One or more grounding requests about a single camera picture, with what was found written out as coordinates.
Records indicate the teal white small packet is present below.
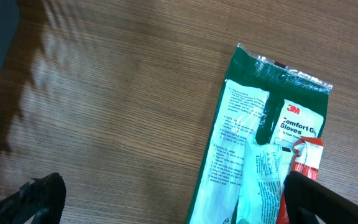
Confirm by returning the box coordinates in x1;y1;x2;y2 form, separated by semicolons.
236;134;294;224

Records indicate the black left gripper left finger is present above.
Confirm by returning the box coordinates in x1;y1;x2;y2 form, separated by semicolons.
0;172;67;224

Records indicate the green 3M gloves package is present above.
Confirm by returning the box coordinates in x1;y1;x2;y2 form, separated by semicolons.
186;44;333;223

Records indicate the red white small packet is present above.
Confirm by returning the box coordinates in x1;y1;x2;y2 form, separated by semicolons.
277;136;324;224

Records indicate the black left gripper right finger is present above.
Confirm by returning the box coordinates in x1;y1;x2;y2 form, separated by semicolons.
284;171;358;224

